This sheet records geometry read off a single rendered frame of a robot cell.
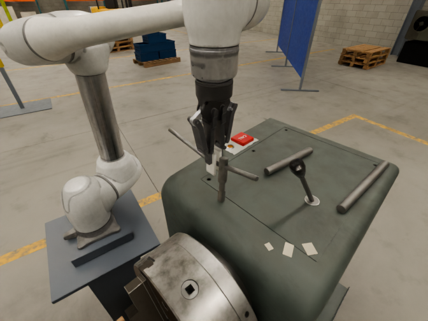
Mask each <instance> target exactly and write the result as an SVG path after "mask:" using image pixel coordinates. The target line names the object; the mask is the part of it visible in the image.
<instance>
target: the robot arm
mask: <svg viewBox="0 0 428 321"><path fill-rule="evenodd" d="M269 6H270V0H174V1H168V2H164V3H156V4H148V5H143V6H135V7H130V8H122V9H117V10H110V11H102V12H97V13H88V12H84V11H77V10H64V11H53V12H50V13H41V14H37V15H32V16H29V17H24V18H19V19H16V20H13V21H11V22H8V23H7V24H4V25H3V26H2V28H1V29H0V46H1V49H2V50H3V52H4V53H5V54H6V56H7V57H9V58H10V59H11V60H13V61H15V62H17V63H19V64H23V65H26V66H42V65H55V64H65V65H66V66H67V68H68V69H69V70H70V72H72V73H73V74H74V75H75V79H76V82H77V85H78V88H79V91H80V95H81V97H82V101H83V104H84V107H85V111H86V113H87V116H88V119H89V122H90V126H91V129H92V132H93V135H94V138H95V141H96V145H97V148H98V150H99V154H100V156H99V157H98V158H97V160H96V174H95V175H94V176H88V175H82V176H77V177H75V178H72V179H70V180H69V181H68V182H66V184H65V185H64V186H63V188H62V190H61V204H62V208H63V210H64V212H65V214H66V216H67V218H68V220H69V221H70V223H71V224H72V225H73V228H72V229H71V230H69V231H68V232H66V233H64V234H63V237H64V240H68V239H72V238H77V241H78V242H77V248H78V249H79V250H83V249H84V248H85V247H87V246H88V245H90V244H92V243H95V242H96V241H99V240H100V239H103V238H105V237H107V236H109V235H111V234H115V233H118V232H120V230H121V228H120V226H119V225H118V224H117V221H116V220H115V217H114V214H113V208H112V207H113V205H114V204H115V202H116V200H117V199H118V198H120V197H121V196H123V195H124V194H125V193H126V192H127V191H128V190H129V189H130V188H131V187H132V186H133V185H134V184H135V183H136V182H137V181H138V179H139V177H140V175H141V172H142V166H141V163H140V161H139V160H138V159H137V158H136V157H135V156H133V155H131V154H130V153H129V152H127V151H125V150H123V146H122V142H121V138H120V133H119V130H118V125H117V120H116V116H115V112H114V108H113V103H112V100H111V95H110V90H109V86H108V81H107V78H106V73H105V72H106V71H107V69H108V62H109V58H110V52H111V51H112V50H113V47H114V45H115V42H116V41H119V40H122V39H127V38H133V37H136V36H142V35H146V34H151V33H155V32H160V31H166V30H169V29H175V28H179V27H185V28H186V30H187V34H188V37H189V52H190V70H191V75H192V76H193V77H194V78H196V79H195V86H196V97H197V100H198V105H197V112H196V113H195V114H194V116H193V117H192V116H188V118H187V120H188V122H189V123H190V125H191V126H192V131H193V134H194V139H195V142H196V147H197V151H198V152H201V153H202V154H204V159H205V160H204V161H205V163H206V171H207V172H209V173H210V174H212V175H213V176H215V175H216V170H217V171H218V166H217V161H219V158H220V157H223V149H224V150H225V149H226V148H227V147H226V146H225V144H226V143H229V141H230V137H231V131H232V124H233V120H234V114H235V112H236V109H237V107H238V104H237V103H234V102H232V101H231V100H230V98H231V97H232V90H233V79H232V78H234V77H235V76H236V75H237V73H238V53H239V39H240V36H241V32H242V31H245V30H248V29H251V28H253V27H255V26H256V25H257V24H259V23H260V22H261V21H262V20H263V18H264V17H265V16H266V14H267V12H268V9H269ZM201 117H202V119H201ZM202 124H203V125H202ZM225 136H226V137H225ZM214 144H215V145H214Z"/></svg>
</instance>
